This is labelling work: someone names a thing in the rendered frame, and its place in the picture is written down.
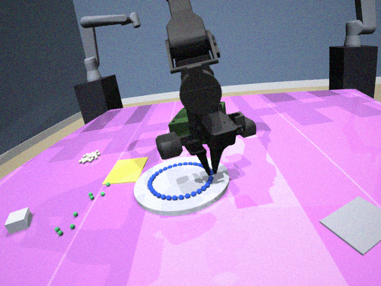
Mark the yellow flat sheet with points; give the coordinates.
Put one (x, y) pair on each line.
(126, 171)

